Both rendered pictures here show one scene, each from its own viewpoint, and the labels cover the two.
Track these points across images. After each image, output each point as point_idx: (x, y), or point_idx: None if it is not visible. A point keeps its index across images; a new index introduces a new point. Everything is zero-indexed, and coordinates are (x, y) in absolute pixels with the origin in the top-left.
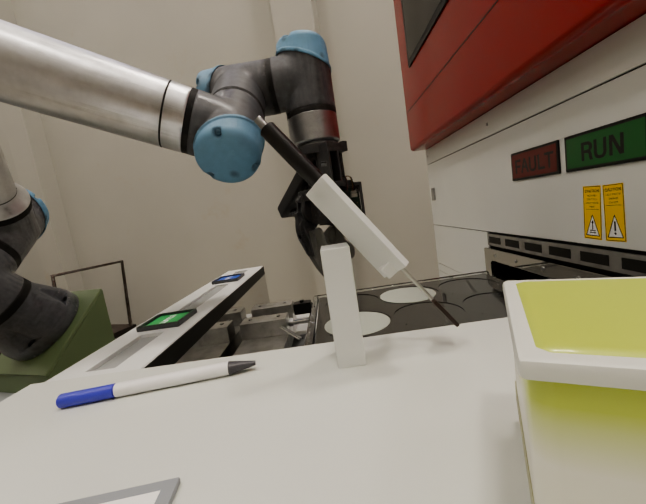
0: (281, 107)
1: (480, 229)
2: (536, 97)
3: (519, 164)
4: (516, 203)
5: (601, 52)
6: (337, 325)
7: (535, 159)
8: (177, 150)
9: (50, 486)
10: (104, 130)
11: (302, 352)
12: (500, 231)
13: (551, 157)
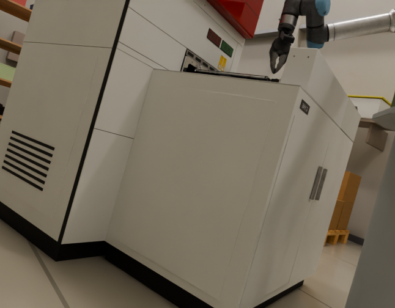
0: (300, 15)
1: (183, 44)
2: (221, 21)
3: (211, 34)
4: (204, 46)
5: (232, 29)
6: None
7: (215, 38)
8: (329, 41)
9: None
10: (347, 37)
11: None
12: (194, 52)
13: (219, 41)
